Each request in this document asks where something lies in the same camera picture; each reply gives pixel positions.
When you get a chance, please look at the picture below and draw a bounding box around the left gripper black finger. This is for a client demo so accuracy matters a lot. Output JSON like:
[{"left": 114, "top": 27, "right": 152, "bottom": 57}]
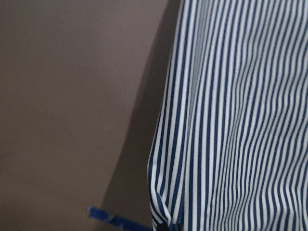
[{"left": 158, "top": 223, "right": 168, "bottom": 231}]

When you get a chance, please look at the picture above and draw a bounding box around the blue white striped polo shirt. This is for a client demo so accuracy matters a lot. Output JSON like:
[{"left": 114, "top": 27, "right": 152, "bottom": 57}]
[{"left": 148, "top": 0, "right": 308, "bottom": 231}]

